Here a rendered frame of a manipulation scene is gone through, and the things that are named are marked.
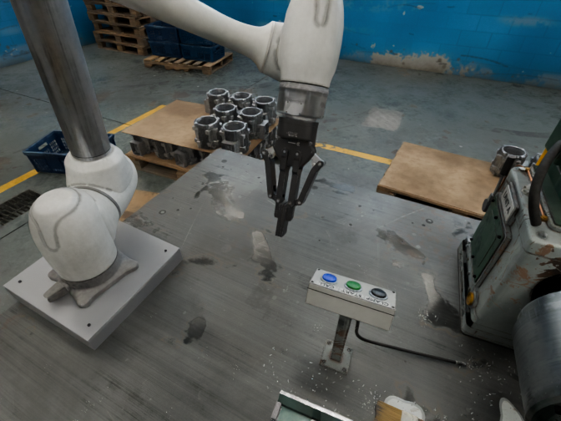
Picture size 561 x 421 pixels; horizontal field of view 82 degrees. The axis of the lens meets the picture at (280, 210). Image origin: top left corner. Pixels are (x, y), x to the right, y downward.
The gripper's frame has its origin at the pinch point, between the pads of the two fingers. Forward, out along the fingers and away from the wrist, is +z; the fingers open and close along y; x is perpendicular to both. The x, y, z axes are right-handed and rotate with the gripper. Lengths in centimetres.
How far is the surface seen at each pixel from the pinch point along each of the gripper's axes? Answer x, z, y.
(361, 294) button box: -2.0, 10.3, 18.6
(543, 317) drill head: 2.2, 6.1, 49.4
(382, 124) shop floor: 329, -16, 0
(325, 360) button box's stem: 6.5, 35.8, 14.5
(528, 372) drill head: -3, 14, 48
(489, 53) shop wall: 509, -131, 112
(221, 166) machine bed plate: 70, 9, -54
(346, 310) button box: -3.5, 13.8, 16.8
